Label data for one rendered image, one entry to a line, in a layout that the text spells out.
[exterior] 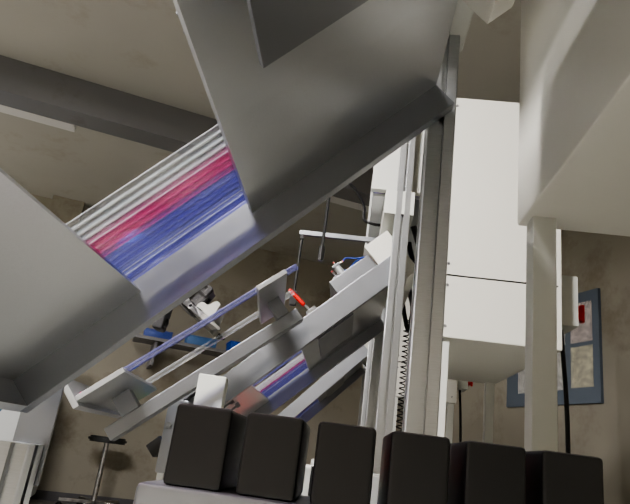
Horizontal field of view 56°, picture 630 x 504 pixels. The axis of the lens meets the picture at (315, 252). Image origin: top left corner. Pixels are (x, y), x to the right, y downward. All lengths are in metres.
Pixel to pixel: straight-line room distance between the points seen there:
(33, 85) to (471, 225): 3.26
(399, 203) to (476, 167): 0.26
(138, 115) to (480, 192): 2.95
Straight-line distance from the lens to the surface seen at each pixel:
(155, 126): 4.22
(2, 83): 4.33
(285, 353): 1.54
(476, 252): 1.64
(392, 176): 1.68
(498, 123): 1.83
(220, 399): 1.32
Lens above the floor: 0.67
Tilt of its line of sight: 19 degrees up
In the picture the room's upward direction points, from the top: 8 degrees clockwise
